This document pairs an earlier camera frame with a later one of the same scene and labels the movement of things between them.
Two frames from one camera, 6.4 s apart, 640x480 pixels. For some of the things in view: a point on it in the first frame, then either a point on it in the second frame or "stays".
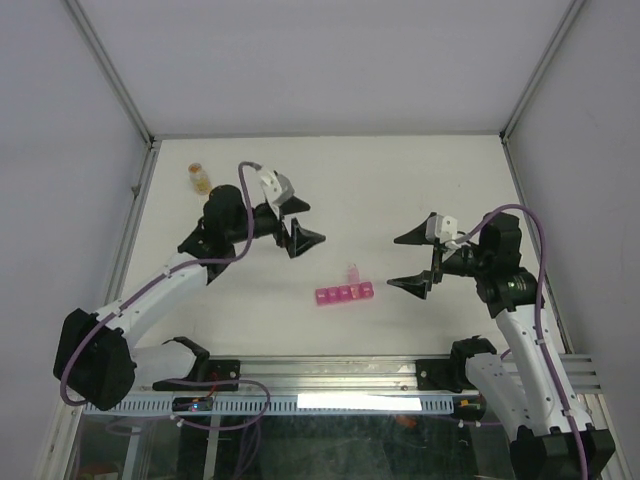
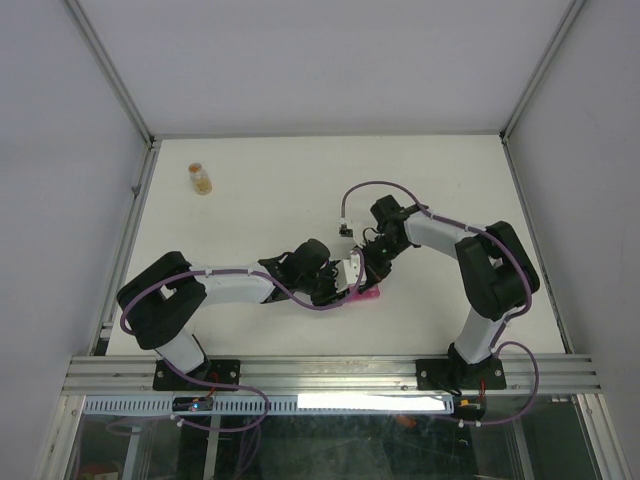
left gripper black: x=297 y=240 to x=331 y=297
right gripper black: x=419 y=284 to x=374 y=272
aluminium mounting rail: x=317 y=375 stays
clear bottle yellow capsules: x=199 y=178 stays
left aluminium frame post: x=123 y=86 stays
